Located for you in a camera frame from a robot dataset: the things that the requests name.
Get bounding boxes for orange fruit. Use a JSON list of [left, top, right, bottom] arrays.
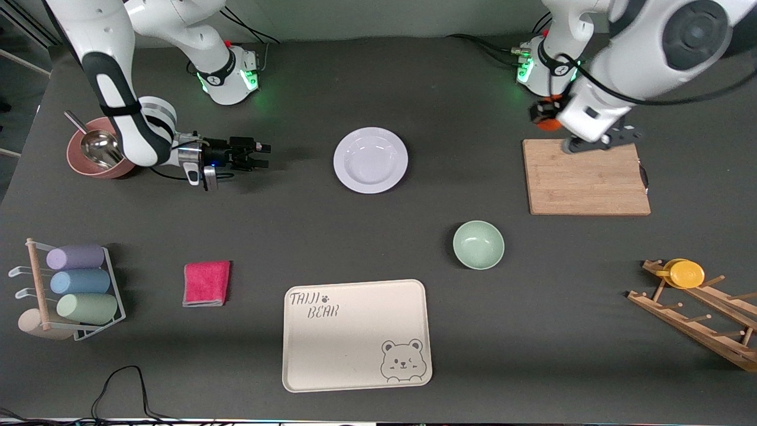
[[535, 93, 564, 132]]

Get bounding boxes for white round plate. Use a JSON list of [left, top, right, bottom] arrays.
[[333, 127, 409, 195]]

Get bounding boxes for wooden cutting board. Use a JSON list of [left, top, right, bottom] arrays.
[[522, 139, 652, 216]]

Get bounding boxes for metal scoop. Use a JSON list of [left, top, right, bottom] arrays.
[[64, 111, 125, 169]]

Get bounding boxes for pink folded cloth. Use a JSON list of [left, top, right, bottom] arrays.
[[182, 260, 231, 308]]

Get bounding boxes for pink bowl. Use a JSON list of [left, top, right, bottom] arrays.
[[66, 117, 138, 179]]

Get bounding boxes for light green bowl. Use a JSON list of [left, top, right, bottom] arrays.
[[452, 220, 506, 270]]

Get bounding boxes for purple cup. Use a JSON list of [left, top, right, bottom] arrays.
[[46, 244, 106, 271]]

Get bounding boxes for blue cup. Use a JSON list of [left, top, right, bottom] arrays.
[[50, 269, 111, 295]]

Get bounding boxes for green cup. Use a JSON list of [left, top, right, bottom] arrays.
[[56, 293, 118, 325]]

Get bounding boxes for beige bear print tray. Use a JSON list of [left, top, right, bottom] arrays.
[[282, 279, 433, 393]]

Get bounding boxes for yellow cup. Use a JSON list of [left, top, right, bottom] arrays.
[[655, 259, 706, 289]]

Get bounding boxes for beige cup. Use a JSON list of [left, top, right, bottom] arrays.
[[18, 308, 75, 341]]

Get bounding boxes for wooden peg mug rack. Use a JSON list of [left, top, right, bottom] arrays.
[[627, 259, 757, 373]]

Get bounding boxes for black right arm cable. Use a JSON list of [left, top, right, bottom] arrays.
[[149, 133, 238, 181]]

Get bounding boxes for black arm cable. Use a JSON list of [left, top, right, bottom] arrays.
[[555, 53, 757, 108], [149, 133, 238, 181]]

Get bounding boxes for black left arm base cables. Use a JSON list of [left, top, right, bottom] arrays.
[[447, 13, 554, 67]]

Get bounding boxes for black arm base cables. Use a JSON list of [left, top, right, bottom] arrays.
[[447, 13, 554, 67], [222, 9, 280, 75]]

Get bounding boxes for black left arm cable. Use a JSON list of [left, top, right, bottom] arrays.
[[555, 53, 757, 108]]

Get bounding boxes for black right arm base cables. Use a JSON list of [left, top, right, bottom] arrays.
[[222, 9, 280, 75]]

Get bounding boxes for white wire cup rack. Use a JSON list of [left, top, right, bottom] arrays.
[[8, 238, 127, 342]]

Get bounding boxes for black table edge cable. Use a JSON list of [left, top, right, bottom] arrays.
[[0, 365, 196, 426]]

